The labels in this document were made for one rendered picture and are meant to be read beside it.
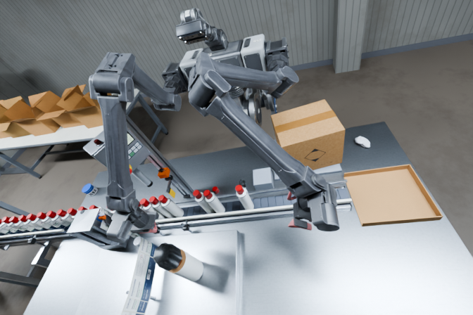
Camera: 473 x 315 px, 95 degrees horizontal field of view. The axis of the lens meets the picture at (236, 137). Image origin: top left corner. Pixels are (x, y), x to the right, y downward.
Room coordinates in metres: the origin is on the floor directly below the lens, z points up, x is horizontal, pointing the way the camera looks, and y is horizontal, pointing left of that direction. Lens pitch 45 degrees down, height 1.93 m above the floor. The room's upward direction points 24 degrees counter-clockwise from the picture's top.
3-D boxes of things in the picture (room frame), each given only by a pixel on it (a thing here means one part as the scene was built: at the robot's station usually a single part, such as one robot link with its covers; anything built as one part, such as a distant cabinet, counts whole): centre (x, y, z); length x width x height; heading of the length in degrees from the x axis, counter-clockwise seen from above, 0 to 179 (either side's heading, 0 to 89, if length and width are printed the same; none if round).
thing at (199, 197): (0.62, 0.29, 0.98); 0.05 x 0.05 x 0.20
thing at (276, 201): (0.66, 0.41, 0.86); 1.65 x 0.08 x 0.04; 72
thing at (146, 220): (0.48, 0.45, 1.27); 0.10 x 0.07 x 0.07; 72
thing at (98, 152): (0.77, 0.48, 1.38); 0.17 x 0.10 x 0.19; 127
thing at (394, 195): (0.35, -0.54, 0.85); 0.30 x 0.26 x 0.04; 72
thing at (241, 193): (0.55, 0.08, 0.98); 0.05 x 0.05 x 0.20
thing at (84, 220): (0.70, 0.84, 1.14); 0.14 x 0.11 x 0.01; 72
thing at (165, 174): (0.71, 0.40, 1.05); 0.10 x 0.04 x 0.33; 162
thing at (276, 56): (0.77, -0.27, 1.45); 0.09 x 0.08 x 0.12; 65
